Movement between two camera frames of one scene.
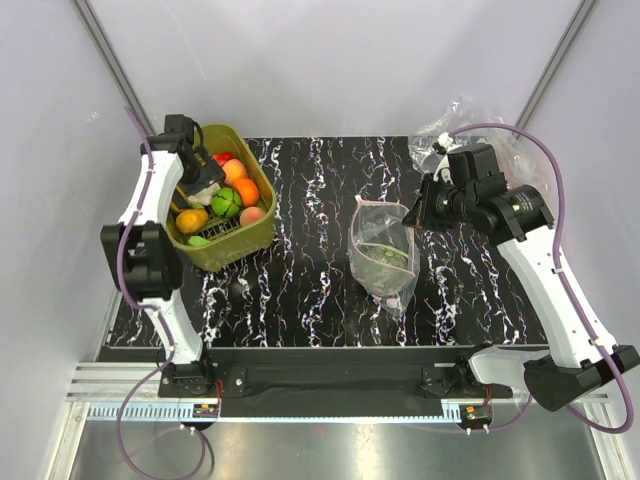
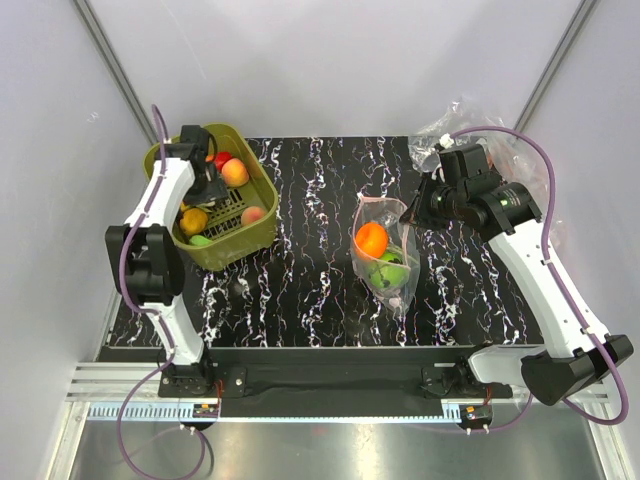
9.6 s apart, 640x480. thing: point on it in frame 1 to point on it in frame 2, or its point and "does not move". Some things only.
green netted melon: (384, 254) to (387, 276)
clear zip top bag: (383, 254) does not move
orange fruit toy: (248, 189) to (371, 239)
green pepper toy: (198, 241) does not move
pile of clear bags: (463, 122) does not move
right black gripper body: (443, 204) does not move
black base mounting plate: (328, 374) does not move
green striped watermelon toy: (226, 202) to (392, 257)
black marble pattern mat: (298, 286) does not move
